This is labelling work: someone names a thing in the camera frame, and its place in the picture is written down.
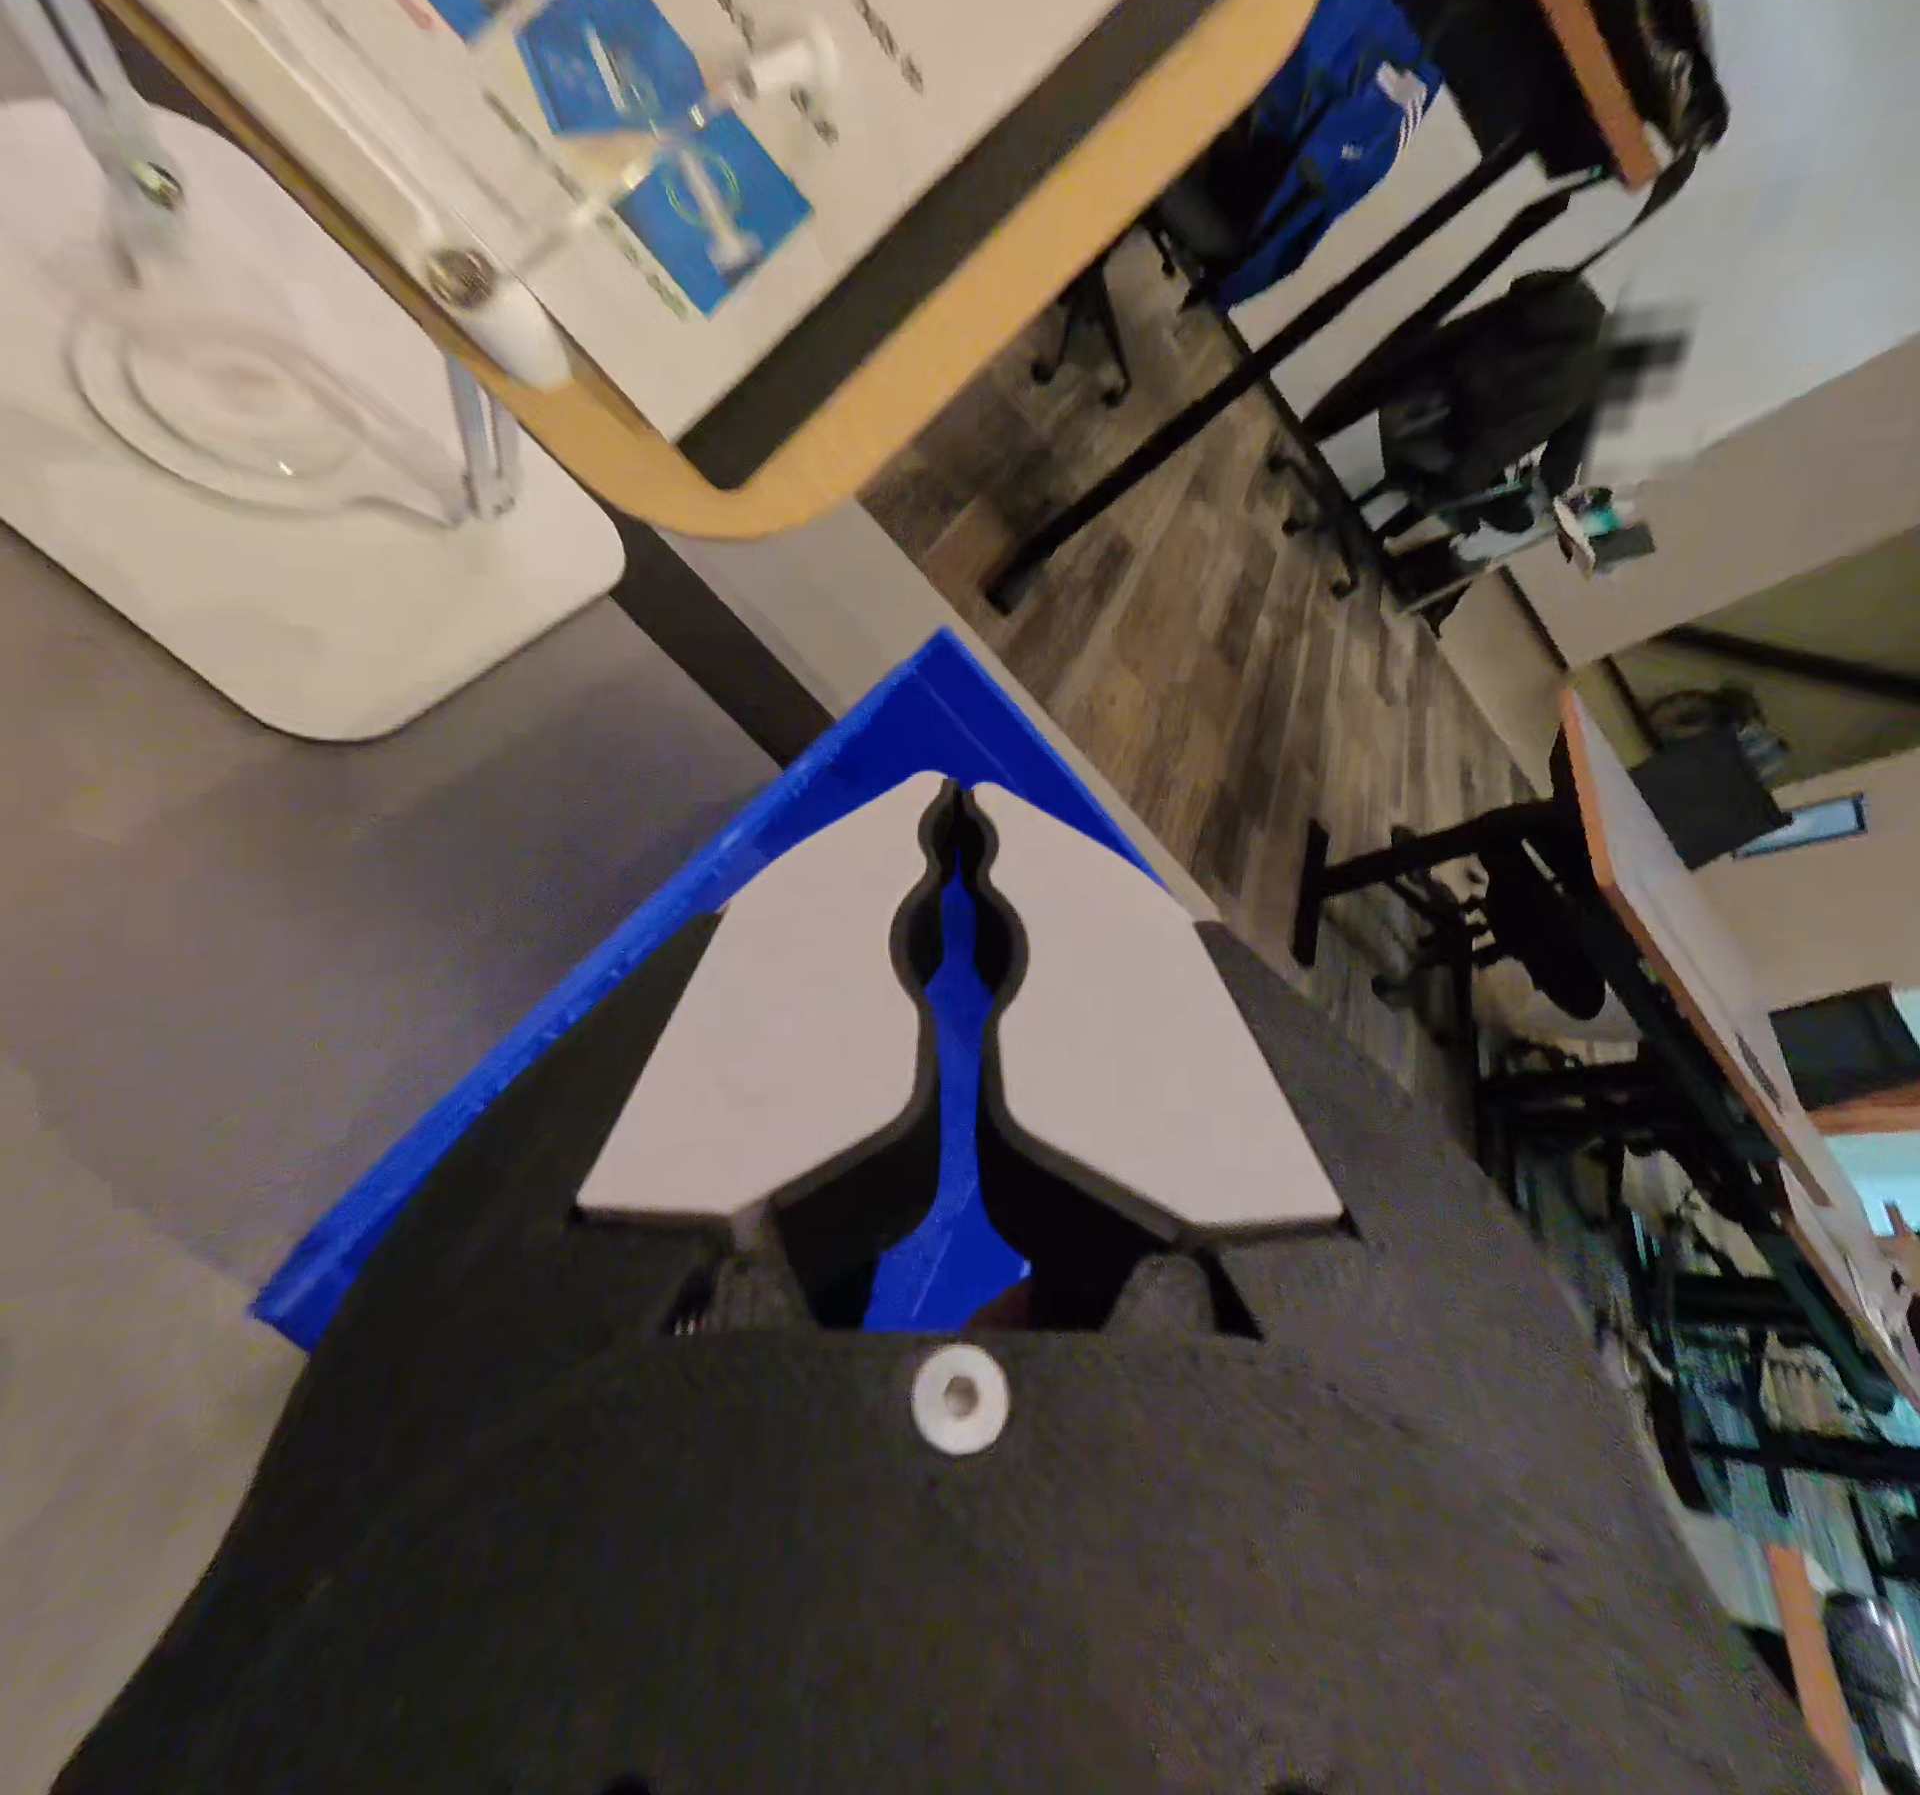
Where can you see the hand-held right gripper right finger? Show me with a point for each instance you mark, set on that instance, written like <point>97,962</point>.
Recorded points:
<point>1156,1060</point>

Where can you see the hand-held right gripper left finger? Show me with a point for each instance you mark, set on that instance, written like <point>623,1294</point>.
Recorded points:
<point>778,1044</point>

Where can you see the long blue plastic bin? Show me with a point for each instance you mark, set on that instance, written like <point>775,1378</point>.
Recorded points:
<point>840,767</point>

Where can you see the grey desk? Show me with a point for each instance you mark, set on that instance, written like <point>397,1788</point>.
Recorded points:
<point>299,924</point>

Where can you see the black office chair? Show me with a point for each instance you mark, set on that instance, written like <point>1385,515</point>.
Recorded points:
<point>1530,924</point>

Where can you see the wood-edged office table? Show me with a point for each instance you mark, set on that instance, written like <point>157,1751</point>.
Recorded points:
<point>1575,40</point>
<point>1680,955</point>

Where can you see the clear sign stand white base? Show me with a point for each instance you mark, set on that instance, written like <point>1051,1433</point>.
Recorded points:
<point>299,595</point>

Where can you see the blue striped jacket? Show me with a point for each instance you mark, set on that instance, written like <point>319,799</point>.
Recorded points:
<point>1337,100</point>

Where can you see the black backpack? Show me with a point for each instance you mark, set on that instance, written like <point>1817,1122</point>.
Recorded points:
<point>1648,8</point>

